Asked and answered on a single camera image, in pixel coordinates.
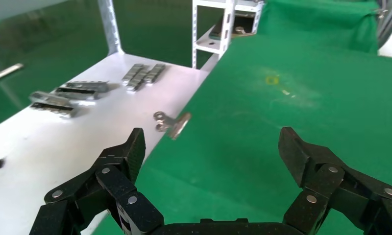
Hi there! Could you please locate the green draped backdrop cloth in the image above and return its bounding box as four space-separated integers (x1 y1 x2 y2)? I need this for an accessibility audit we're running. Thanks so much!
257 0 380 54

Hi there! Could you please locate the green table cloth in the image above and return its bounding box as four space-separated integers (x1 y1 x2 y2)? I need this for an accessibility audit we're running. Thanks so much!
92 30 392 235

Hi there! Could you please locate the grey slotted angle post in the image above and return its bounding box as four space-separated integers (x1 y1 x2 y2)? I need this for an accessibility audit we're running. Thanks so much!
97 0 124 56

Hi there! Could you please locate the white slotted rack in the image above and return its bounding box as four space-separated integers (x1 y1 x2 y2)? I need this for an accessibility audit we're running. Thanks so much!
192 0 265 70

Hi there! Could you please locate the grey metal bar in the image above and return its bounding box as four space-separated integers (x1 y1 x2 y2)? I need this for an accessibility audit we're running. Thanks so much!
0 63 24 86

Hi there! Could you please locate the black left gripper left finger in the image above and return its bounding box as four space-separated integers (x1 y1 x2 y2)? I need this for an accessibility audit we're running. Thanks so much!
28 127 166 235

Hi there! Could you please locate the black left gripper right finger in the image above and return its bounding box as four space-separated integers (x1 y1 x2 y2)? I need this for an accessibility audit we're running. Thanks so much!
278 126 392 235

